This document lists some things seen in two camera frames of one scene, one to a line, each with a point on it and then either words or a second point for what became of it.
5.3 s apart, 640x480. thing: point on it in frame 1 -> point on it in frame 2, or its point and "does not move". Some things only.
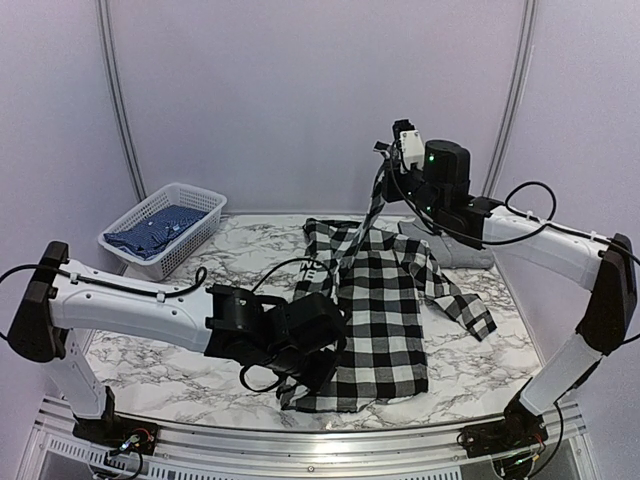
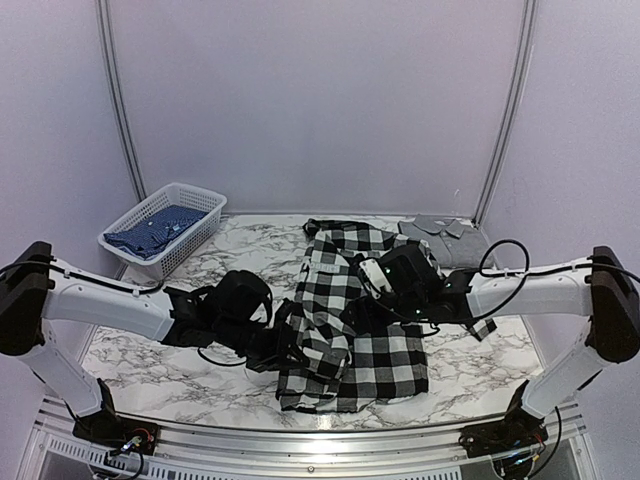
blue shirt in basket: x=144 y=237 does not move
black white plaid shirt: x=385 y=282 does not move
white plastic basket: x=160 y=230 does not move
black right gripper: x=392 y=192 -> x=363 y=313
